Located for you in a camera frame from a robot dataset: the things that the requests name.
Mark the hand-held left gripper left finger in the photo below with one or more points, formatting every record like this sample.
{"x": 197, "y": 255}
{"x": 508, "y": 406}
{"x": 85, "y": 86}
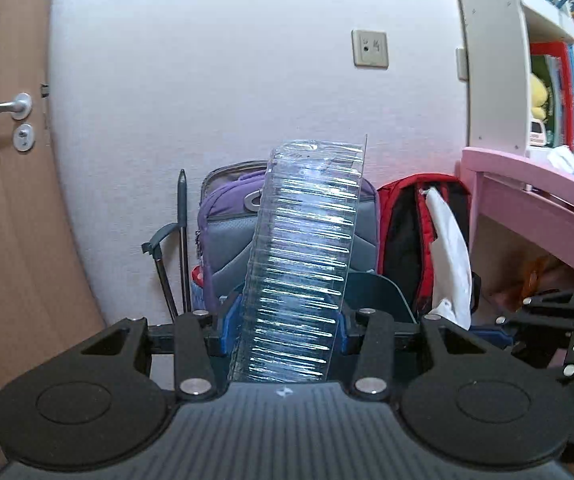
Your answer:
{"x": 229, "y": 325}

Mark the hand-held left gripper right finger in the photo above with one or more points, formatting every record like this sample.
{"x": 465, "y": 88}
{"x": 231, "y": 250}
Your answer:
{"x": 343, "y": 332}

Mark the dark teal bin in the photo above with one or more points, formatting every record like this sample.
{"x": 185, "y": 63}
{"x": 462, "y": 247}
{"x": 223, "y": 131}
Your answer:
{"x": 377, "y": 295}

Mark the clear ribbed plastic tray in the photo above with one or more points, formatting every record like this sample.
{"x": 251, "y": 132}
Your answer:
{"x": 302, "y": 260}

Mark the red capped bottle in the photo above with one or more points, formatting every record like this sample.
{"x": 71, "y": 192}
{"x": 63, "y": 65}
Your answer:
{"x": 197, "y": 280}

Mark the purple grey backpack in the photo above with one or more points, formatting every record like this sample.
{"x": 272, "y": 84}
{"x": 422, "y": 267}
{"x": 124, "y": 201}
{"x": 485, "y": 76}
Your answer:
{"x": 222, "y": 220}

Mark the red black backpack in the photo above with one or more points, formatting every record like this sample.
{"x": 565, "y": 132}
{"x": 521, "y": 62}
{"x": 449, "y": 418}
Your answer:
{"x": 402, "y": 230}

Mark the black walking stick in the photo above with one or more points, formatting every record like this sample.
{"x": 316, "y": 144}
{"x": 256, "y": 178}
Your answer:
{"x": 183, "y": 210}

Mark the pink desk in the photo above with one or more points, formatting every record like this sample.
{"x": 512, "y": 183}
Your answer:
{"x": 517, "y": 170}

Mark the white tissue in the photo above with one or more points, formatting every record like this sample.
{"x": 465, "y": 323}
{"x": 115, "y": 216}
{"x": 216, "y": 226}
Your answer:
{"x": 563, "y": 157}

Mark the small white toy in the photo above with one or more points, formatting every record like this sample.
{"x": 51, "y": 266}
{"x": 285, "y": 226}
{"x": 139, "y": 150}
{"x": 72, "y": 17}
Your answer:
{"x": 538, "y": 134}

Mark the yellow plush toy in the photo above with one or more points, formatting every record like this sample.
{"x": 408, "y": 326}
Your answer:
{"x": 539, "y": 95}

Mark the red book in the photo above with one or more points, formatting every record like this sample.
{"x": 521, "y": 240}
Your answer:
{"x": 562, "y": 90}

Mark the beige wooden door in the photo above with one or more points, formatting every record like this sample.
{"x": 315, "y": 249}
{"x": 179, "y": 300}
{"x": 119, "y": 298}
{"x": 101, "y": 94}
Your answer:
{"x": 12, "y": 235}

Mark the white bookshelf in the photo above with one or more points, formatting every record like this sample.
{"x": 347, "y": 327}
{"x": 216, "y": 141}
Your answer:
{"x": 497, "y": 60}

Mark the silver door lock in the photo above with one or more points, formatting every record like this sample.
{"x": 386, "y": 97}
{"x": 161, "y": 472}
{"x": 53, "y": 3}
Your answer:
{"x": 23, "y": 137}

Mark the beige light switch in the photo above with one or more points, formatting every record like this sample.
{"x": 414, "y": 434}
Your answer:
{"x": 462, "y": 64}

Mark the beige wall socket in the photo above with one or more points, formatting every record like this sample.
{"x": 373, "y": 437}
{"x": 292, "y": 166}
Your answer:
{"x": 369, "y": 49}

